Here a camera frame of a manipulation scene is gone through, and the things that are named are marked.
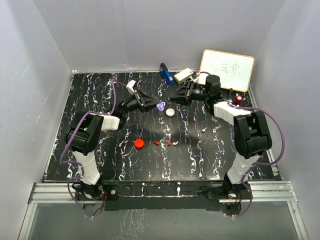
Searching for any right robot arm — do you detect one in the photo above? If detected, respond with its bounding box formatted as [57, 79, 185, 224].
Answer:
[169, 74, 272, 199]

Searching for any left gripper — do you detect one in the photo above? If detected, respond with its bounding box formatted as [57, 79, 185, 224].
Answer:
[121, 89, 161, 116]

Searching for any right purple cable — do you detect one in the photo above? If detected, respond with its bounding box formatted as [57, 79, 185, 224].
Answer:
[197, 71, 286, 221]

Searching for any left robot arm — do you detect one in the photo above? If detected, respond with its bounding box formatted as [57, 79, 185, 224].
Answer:
[63, 89, 161, 200]

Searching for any blue stapler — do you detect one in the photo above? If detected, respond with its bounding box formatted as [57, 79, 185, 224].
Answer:
[159, 63, 175, 85]

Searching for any white earbud charging case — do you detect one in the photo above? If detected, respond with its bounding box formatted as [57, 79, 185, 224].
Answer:
[165, 108, 175, 118]

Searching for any red earbud charging case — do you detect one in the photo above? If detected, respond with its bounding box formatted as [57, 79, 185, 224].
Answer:
[134, 138, 145, 149]

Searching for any purple earbud charging case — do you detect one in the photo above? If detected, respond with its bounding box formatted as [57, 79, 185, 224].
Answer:
[156, 101, 166, 112]

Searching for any red stamp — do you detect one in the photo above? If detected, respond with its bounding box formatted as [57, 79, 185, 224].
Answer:
[235, 95, 243, 105]

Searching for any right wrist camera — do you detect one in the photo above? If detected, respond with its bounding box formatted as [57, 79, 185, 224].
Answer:
[189, 71, 200, 85]

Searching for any white cardboard box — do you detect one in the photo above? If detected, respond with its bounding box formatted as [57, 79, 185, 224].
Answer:
[173, 68, 194, 84]

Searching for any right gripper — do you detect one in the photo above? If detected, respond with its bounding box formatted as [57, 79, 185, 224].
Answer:
[168, 80, 210, 106]

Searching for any small whiteboard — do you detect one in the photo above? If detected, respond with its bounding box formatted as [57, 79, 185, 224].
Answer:
[198, 49, 255, 93]

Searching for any aluminium frame rail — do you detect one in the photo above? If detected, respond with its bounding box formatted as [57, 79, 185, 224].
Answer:
[18, 181, 309, 240]

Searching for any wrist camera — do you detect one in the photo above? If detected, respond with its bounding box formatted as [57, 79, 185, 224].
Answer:
[126, 80, 137, 95]
[189, 71, 200, 85]

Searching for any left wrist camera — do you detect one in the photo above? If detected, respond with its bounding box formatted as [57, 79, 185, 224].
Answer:
[126, 80, 137, 95]

